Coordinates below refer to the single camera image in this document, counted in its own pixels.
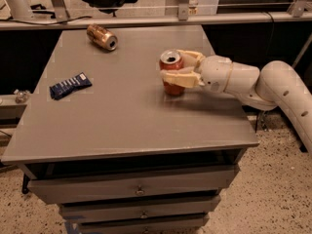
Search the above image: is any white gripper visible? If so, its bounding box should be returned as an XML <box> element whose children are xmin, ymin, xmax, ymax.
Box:
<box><xmin>160</xmin><ymin>50</ymin><xmax>232</xmax><ymax>93</ymax></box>

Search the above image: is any middle grey drawer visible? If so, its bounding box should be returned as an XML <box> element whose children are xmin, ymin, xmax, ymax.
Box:
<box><xmin>60</xmin><ymin>195</ymin><xmax>220</xmax><ymax>223</ymax></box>

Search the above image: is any grey drawer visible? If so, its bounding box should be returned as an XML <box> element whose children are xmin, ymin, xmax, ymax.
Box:
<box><xmin>28</xmin><ymin>165</ymin><xmax>238</xmax><ymax>204</ymax></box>
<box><xmin>60</xmin><ymin>195</ymin><xmax>220</xmax><ymax>223</ymax></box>
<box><xmin>78</xmin><ymin>214</ymin><xmax>208</xmax><ymax>234</ymax></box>

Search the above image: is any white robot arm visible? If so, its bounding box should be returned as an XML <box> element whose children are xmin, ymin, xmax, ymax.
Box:
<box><xmin>159</xmin><ymin>49</ymin><xmax>312</xmax><ymax>153</ymax></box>

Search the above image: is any top grey drawer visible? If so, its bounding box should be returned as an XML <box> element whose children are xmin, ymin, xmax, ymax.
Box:
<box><xmin>28</xmin><ymin>165</ymin><xmax>238</xmax><ymax>204</ymax></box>

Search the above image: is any grey drawer cabinet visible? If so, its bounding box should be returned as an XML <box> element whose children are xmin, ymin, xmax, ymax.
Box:
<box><xmin>0</xmin><ymin>24</ymin><xmax>260</xmax><ymax>234</ymax></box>

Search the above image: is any gold soda can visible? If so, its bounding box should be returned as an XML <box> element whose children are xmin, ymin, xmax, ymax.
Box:
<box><xmin>87</xmin><ymin>24</ymin><xmax>118</xmax><ymax>51</ymax></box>

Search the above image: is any blue snack bag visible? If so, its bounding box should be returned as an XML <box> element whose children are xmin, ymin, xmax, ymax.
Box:
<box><xmin>50</xmin><ymin>72</ymin><xmax>92</xmax><ymax>100</ymax></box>

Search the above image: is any black cable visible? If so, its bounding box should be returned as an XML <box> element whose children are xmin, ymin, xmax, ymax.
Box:
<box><xmin>6</xmin><ymin>15</ymin><xmax>94</xmax><ymax>26</ymax></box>

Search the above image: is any red coke can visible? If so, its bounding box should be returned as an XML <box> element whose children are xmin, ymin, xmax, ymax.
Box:
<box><xmin>159</xmin><ymin>49</ymin><xmax>184</xmax><ymax>96</ymax></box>

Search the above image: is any grey metal railing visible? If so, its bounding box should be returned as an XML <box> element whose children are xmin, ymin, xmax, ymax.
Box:
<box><xmin>1</xmin><ymin>0</ymin><xmax>312</xmax><ymax>30</ymax></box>

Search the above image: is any bottom grey drawer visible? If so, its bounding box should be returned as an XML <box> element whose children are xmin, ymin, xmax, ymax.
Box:
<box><xmin>78</xmin><ymin>214</ymin><xmax>208</xmax><ymax>234</ymax></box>

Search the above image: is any small clear crumpled object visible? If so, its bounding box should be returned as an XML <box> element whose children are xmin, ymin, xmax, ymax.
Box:
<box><xmin>14</xmin><ymin>90</ymin><xmax>30</xmax><ymax>103</ymax></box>

